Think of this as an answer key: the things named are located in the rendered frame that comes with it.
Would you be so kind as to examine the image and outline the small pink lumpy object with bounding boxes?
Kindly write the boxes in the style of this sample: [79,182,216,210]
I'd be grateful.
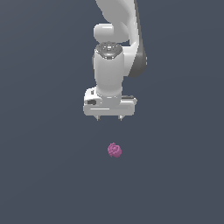
[107,142,123,158]

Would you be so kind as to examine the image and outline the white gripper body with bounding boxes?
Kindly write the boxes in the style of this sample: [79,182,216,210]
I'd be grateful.
[82,87,138,117]

